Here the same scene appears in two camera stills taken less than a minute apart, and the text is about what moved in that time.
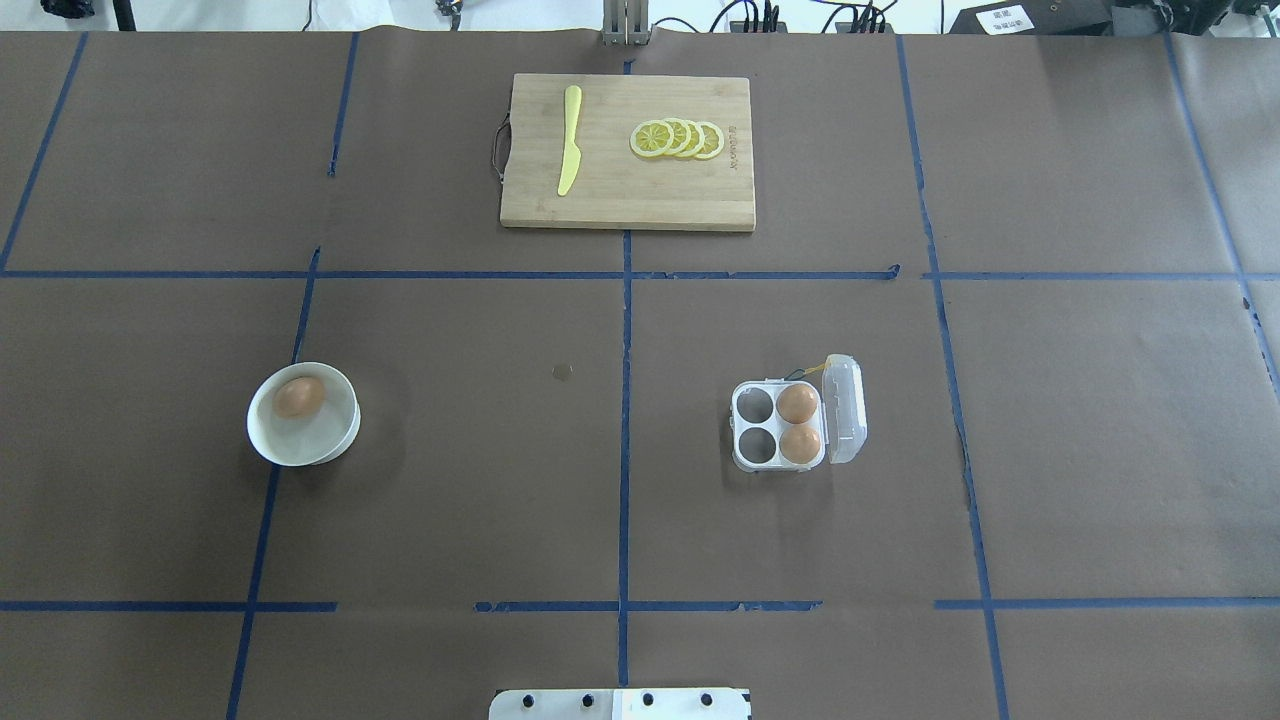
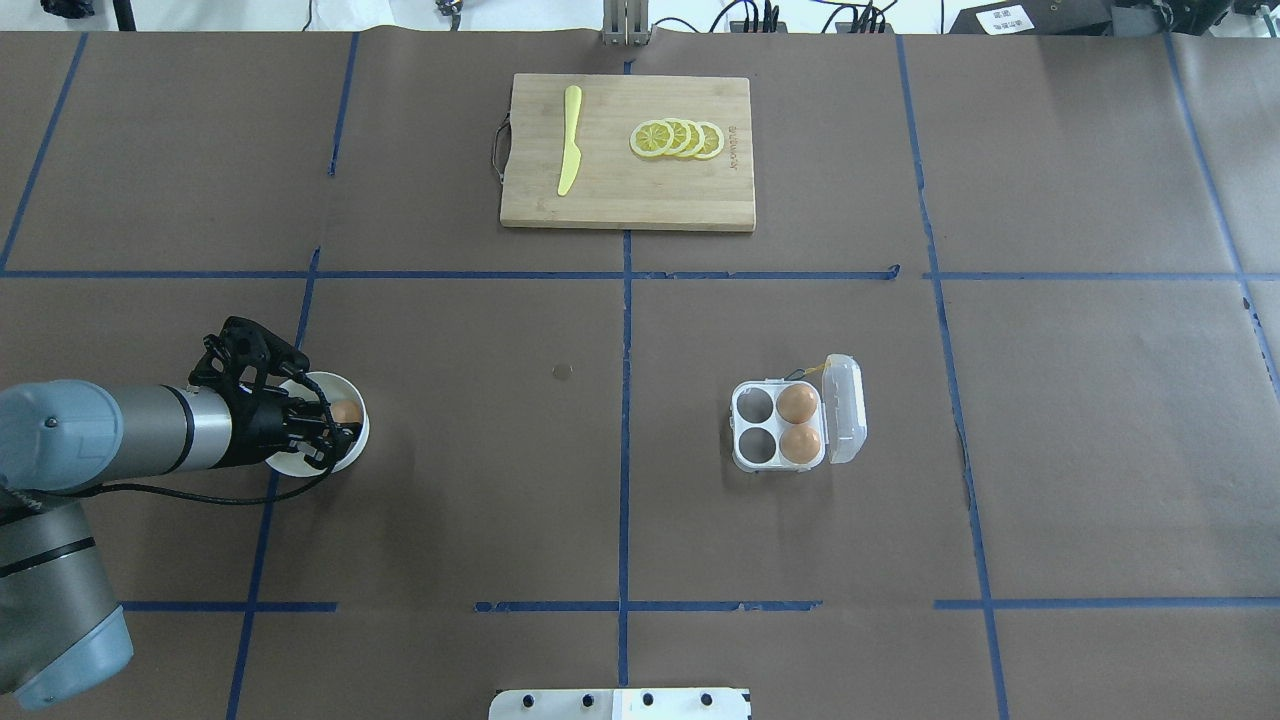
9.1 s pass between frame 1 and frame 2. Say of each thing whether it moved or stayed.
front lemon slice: stayed
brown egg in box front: stayed
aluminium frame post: stayed
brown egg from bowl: moved
